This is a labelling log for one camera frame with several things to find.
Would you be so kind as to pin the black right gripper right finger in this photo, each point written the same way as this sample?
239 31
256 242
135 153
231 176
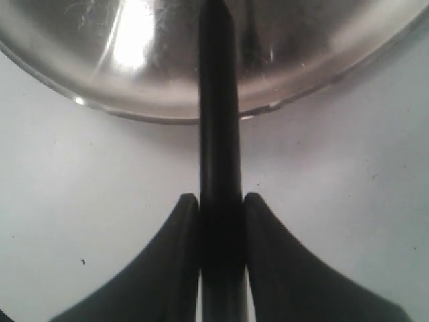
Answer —
289 283

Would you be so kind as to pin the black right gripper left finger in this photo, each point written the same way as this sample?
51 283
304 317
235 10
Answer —
160 284

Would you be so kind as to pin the black handled kitchen knife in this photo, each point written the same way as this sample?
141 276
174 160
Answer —
224 295

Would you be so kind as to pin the round stainless steel plate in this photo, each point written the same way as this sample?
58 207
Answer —
139 59

